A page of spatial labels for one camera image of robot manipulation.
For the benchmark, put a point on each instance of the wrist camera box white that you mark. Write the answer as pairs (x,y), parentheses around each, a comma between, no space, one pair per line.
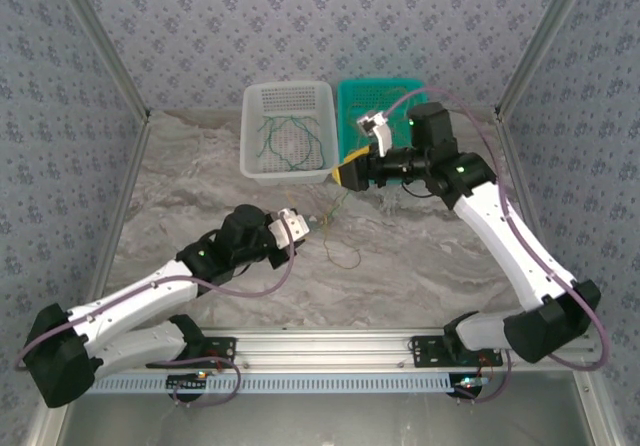
(300,223)
(382,138)

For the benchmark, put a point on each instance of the aluminium frame post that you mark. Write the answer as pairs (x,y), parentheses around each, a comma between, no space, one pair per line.
(102,41)
(542,41)

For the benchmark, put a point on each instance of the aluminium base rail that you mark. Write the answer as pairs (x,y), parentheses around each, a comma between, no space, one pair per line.
(320,346)

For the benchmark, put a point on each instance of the teal perforated plastic basket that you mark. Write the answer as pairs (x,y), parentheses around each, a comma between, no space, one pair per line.
(360,91)

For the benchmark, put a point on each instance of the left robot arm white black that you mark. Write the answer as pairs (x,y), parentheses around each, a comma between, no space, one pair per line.
(135,296)

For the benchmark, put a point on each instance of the small LED circuit board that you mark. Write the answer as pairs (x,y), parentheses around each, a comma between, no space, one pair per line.
(187,381)
(470,382)

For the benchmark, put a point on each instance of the white perforated plastic basket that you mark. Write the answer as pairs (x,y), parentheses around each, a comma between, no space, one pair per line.
(295,98)

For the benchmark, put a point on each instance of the aluminium table side rail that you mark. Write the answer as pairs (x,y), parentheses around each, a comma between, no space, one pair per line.
(127,176)
(530,216)

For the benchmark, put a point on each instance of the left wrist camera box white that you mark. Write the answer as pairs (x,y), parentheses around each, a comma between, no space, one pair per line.
(300,223)

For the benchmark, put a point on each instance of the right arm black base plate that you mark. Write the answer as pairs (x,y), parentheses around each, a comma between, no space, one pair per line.
(425,353)

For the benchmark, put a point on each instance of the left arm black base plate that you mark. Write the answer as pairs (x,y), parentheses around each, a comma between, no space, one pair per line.
(222,346)

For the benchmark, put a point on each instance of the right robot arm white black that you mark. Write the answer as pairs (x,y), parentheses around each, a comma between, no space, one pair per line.
(505,246)

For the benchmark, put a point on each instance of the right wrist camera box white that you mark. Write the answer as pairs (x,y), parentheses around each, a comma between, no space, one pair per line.
(382,138)

